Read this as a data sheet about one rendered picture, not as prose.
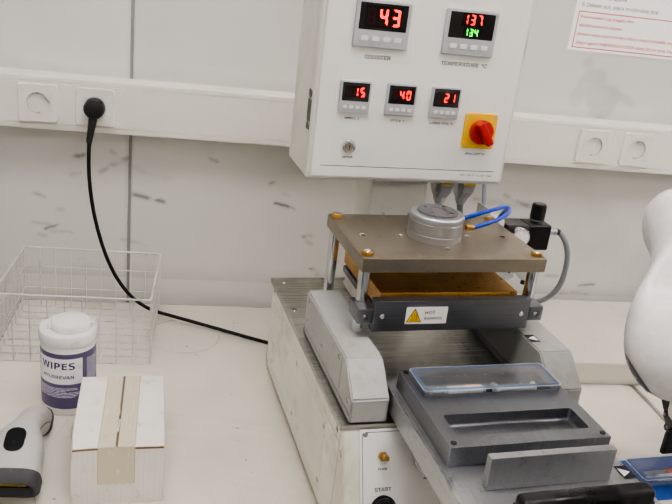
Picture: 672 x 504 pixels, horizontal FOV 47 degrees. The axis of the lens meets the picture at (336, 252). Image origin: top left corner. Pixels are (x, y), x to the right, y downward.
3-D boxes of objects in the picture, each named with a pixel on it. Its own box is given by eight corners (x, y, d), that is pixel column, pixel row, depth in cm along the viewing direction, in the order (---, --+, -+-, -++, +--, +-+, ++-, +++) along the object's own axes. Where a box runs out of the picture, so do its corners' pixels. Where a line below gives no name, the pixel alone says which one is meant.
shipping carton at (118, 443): (83, 425, 120) (82, 374, 117) (168, 425, 122) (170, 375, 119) (62, 505, 103) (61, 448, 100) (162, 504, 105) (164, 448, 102)
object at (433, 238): (311, 254, 124) (320, 176, 120) (486, 255, 133) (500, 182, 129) (354, 321, 103) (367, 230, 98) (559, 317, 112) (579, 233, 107)
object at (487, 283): (342, 270, 119) (349, 212, 116) (472, 270, 126) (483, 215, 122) (377, 320, 104) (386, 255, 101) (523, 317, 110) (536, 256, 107)
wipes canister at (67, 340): (46, 387, 128) (44, 306, 123) (100, 388, 130) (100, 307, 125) (35, 417, 120) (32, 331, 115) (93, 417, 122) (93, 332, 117)
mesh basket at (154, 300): (25, 305, 155) (23, 245, 150) (159, 311, 159) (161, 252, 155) (-6, 360, 134) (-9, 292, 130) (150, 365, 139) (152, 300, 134)
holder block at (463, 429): (395, 386, 98) (398, 369, 97) (535, 380, 104) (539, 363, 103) (446, 467, 83) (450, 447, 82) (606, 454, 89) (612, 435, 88)
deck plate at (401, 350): (270, 281, 137) (270, 276, 136) (450, 280, 147) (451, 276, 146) (339, 431, 96) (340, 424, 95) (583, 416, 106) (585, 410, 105)
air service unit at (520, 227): (467, 279, 134) (482, 198, 129) (541, 278, 138) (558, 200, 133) (480, 291, 130) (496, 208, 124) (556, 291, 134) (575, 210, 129)
